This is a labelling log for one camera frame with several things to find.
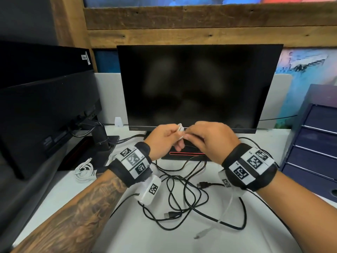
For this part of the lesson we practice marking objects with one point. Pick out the person's left hand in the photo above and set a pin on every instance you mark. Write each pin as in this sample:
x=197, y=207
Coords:
x=163, y=139

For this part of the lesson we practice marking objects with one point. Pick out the person's right hand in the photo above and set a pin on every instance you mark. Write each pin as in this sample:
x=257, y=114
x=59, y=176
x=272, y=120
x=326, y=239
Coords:
x=216, y=139

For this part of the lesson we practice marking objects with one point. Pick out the navy blue drawer unit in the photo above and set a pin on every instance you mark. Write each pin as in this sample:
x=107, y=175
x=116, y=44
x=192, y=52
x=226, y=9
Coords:
x=313, y=150

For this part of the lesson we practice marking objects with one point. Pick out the person's left forearm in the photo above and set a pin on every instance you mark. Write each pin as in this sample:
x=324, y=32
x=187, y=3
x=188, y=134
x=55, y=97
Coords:
x=73, y=218

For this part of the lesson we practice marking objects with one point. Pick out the person's right forearm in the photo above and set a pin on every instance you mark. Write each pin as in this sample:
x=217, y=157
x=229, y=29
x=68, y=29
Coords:
x=302, y=221

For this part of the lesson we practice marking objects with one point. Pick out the black computer monitor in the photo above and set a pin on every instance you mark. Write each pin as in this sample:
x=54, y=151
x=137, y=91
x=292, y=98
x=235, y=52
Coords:
x=200, y=84

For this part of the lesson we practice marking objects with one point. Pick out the white partition panel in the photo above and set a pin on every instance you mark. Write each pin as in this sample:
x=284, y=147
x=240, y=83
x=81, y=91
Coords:
x=110, y=97
x=276, y=102

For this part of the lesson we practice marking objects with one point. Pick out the black panel with white sticker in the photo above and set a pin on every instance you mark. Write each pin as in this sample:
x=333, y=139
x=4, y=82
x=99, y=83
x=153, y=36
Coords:
x=39, y=63

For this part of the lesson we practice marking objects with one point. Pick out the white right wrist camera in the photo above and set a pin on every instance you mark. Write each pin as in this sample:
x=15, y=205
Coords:
x=226, y=184

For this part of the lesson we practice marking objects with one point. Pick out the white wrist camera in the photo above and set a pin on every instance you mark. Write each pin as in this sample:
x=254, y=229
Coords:
x=226, y=184
x=148, y=191

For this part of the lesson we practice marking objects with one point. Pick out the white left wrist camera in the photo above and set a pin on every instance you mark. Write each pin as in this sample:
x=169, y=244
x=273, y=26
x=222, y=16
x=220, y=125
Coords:
x=148, y=191

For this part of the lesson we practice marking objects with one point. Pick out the black monitor arm base plate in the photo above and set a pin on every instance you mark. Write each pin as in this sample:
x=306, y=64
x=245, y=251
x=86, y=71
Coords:
x=84, y=155

